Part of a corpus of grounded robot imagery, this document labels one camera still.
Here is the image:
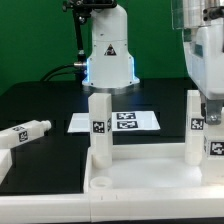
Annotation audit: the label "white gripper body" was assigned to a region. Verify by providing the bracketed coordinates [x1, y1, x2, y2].
[183, 25, 224, 100]

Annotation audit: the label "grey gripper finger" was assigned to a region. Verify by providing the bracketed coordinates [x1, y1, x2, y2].
[205, 99, 223, 125]

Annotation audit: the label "white desk tabletop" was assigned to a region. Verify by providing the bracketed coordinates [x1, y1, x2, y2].
[83, 143, 224, 198]

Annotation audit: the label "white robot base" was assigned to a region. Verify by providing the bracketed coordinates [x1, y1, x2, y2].
[82, 5, 140, 94]

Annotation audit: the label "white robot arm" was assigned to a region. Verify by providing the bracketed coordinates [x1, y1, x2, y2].
[171, 0, 224, 125]

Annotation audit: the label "white marker sheet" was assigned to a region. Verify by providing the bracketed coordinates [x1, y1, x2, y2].
[68, 111, 160, 133]

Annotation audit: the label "white block left edge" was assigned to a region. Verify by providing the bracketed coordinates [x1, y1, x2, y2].
[0, 149, 12, 184]

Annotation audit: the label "white front rail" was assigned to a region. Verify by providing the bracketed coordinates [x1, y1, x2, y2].
[0, 187, 224, 224]

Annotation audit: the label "black camera stand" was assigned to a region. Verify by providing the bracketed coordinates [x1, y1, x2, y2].
[62, 0, 117, 81]

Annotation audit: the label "black cables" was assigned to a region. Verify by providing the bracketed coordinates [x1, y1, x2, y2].
[40, 63, 84, 82]

